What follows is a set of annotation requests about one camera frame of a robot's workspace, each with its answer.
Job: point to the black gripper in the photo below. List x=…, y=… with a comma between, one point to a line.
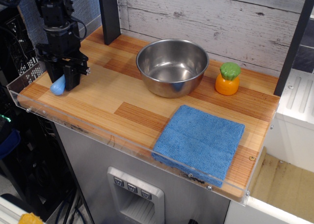
x=62, y=55

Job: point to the blue handled grey spoon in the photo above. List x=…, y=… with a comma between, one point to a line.
x=58, y=87

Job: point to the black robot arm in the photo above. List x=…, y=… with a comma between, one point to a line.
x=56, y=13

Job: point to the blue folded cloth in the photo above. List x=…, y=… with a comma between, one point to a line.
x=199, y=144

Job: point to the stainless steel bowl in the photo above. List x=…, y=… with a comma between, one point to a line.
x=172, y=68

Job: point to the silver toy fridge cabinet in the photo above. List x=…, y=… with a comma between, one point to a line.
x=90, y=159

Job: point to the grey ice dispenser panel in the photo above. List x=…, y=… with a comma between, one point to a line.
x=135, y=200

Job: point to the orange toy carrot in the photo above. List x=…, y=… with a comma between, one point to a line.
x=227, y=82

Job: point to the white toy sink unit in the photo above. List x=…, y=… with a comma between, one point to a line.
x=283, y=184

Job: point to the black vertical post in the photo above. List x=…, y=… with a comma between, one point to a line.
x=110, y=20

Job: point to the black right post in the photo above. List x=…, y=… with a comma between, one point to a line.
x=294, y=46

